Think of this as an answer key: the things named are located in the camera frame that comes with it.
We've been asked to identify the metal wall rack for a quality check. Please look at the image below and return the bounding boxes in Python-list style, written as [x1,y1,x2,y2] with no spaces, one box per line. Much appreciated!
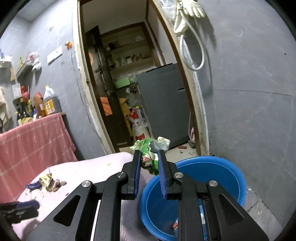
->
[16,59,34,80]

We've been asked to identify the wooden shelving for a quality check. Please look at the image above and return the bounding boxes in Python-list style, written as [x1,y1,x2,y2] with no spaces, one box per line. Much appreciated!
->
[99,22,162,77]

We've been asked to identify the dark wooden door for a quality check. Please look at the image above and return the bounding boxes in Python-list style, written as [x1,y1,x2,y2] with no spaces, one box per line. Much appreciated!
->
[85,25,134,147]

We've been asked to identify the pink checked cloth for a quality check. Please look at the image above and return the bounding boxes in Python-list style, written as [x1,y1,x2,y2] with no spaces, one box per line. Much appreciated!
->
[0,113,78,203]

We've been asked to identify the yellow bag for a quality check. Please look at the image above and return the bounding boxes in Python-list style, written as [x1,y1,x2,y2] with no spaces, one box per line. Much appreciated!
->
[118,98,133,137]

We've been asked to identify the orange sauce bottle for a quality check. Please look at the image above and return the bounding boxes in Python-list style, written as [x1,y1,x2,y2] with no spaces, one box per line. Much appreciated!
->
[33,92,45,117]

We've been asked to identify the beige hanging rag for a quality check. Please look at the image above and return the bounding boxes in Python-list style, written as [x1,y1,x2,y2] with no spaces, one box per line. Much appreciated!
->
[0,86,11,127]

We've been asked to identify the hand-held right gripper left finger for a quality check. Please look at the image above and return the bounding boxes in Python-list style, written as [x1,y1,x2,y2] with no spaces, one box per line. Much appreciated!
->
[24,149,142,241]

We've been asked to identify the pink plastic item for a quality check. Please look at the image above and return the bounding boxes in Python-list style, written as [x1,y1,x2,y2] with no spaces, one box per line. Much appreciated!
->
[188,126,196,149]

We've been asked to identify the white hose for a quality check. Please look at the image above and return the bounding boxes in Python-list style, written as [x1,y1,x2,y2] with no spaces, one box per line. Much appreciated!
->
[179,14,206,72]

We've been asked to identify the clear plastic bag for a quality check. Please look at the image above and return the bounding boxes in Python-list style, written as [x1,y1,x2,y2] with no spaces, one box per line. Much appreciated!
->
[162,0,178,18]

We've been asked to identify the green wrapper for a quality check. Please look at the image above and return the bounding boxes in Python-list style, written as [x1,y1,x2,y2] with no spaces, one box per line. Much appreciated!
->
[130,136,170,176]

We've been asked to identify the green box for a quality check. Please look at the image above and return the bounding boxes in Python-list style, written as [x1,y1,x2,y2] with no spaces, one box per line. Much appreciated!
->
[114,77,130,89]

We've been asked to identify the blue plastic bucket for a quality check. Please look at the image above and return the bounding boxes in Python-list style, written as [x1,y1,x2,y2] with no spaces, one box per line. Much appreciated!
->
[140,156,247,241]

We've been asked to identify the grey refrigerator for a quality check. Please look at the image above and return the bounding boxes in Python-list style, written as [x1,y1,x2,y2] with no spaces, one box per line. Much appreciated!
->
[136,63,195,145]

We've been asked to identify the cream rubber glove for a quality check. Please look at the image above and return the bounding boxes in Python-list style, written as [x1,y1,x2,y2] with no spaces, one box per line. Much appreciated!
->
[173,1,189,34]
[183,0,206,18]

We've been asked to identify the white sack red print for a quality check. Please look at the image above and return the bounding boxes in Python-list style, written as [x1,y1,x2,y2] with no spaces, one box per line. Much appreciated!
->
[128,108,151,141]

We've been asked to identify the white plastic bag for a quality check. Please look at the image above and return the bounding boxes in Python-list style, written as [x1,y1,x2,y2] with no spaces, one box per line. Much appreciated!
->
[30,53,43,71]

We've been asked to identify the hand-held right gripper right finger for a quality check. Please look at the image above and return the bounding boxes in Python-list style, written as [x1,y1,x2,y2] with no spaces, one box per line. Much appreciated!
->
[157,149,270,241]

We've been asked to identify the pink waffle blanket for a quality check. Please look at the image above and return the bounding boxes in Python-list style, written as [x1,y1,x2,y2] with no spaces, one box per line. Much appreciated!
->
[11,152,158,241]

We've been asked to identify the wooden door frame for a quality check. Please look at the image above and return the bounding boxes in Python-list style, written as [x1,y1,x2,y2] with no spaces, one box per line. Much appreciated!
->
[73,0,211,160]

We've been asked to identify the pile of wrappers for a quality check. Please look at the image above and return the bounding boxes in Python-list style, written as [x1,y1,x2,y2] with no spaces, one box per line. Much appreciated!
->
[25,174,67,192]

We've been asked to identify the white switch panel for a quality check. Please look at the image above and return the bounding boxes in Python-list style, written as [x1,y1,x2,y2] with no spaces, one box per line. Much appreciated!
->
[47,46,63,65]

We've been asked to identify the cooking oil jug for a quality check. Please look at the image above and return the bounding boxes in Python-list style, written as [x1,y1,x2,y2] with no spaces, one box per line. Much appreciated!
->
[43,85,61,116]

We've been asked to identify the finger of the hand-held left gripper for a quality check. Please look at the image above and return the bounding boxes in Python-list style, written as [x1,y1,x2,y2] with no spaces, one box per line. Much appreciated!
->
[3,207,38,225]
[0,200,40,210]

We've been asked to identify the white plastic basket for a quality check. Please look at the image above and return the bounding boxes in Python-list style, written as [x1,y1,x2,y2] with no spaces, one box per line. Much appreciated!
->
[0,54,12,67]

